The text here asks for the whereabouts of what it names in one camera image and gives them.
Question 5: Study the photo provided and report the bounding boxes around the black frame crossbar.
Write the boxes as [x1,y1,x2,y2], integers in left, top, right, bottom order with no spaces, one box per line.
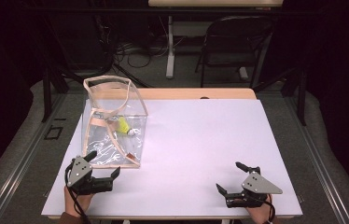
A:
[22,7,327,17]

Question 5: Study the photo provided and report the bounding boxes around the person's left hand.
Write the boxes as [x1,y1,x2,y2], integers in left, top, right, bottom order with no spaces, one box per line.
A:
[63,186,94,218]

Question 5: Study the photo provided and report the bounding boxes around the black folding chair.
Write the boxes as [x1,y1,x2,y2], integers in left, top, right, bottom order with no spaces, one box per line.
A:
[194,16,275,89]

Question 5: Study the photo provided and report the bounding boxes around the tangle of floor cables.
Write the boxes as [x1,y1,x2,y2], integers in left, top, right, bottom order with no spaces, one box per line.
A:
[112,39,171,69]

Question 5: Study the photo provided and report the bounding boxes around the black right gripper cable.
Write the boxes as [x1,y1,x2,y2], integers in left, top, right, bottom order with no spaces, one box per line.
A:
[263,194,277,224]

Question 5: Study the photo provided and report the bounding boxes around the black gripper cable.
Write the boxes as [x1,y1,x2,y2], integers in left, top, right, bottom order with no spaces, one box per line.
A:
[64,163,92,224]
[263,194,277,224]

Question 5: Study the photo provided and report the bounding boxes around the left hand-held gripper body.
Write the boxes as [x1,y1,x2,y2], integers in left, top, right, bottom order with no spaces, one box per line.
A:
[64,155,114,196]

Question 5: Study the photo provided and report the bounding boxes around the person's right hand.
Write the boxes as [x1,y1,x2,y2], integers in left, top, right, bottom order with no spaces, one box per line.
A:
[244,194,277,224]

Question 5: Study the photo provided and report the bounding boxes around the yellow shuttlecock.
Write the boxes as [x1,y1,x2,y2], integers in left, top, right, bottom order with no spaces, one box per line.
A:
[117,116,136,137]

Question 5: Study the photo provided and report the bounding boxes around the black frame post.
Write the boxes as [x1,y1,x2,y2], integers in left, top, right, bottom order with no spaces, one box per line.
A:
[41,65,53,123]

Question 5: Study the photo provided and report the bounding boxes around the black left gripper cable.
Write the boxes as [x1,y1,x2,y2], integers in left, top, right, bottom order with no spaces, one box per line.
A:
[64,163,92,224]

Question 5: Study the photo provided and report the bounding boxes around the wooden table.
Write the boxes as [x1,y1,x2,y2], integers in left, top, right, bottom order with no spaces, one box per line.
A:
[46,88,301,221]

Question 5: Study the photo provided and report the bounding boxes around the white-legged desk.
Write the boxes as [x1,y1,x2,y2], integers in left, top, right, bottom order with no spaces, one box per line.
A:
[147,0,285,80]

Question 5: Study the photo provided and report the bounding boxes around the metal floor rail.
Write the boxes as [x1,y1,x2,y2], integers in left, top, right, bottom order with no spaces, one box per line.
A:
[0,92,68,224]
[284,92,349,224]

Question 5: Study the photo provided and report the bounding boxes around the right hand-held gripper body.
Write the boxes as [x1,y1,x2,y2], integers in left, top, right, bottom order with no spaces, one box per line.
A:
[225,166,284,209]

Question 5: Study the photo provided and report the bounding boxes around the white table board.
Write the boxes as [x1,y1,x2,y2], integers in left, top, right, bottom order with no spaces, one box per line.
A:
[41,98,303,218]

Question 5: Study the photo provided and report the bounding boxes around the clear plastic bag beige trim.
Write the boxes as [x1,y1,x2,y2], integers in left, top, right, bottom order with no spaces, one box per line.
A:
[81,75,149,169]

